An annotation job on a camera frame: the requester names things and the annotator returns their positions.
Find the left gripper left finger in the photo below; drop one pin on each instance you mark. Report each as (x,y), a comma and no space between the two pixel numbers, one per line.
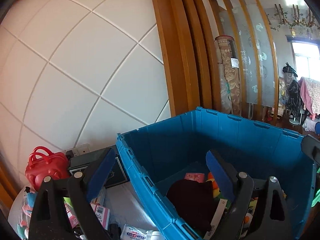
(49,217)

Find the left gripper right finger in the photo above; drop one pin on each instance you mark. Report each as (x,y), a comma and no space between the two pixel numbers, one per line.
(270,218)

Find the pink barcode box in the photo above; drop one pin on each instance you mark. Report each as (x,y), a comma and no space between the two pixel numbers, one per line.
(102,213)

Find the red toy suitcase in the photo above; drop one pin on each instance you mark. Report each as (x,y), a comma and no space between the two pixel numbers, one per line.
(43,162)

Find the blue plastic storage crate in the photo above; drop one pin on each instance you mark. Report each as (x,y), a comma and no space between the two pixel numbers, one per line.
(160,154)

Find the toothpaste box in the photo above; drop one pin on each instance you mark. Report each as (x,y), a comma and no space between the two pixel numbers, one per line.
(133,233)

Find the black gift box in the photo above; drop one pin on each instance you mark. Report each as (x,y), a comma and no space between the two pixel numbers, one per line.
(101,164)

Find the rolled patterned carpet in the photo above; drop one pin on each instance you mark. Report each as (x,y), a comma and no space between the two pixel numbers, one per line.
(228,64)

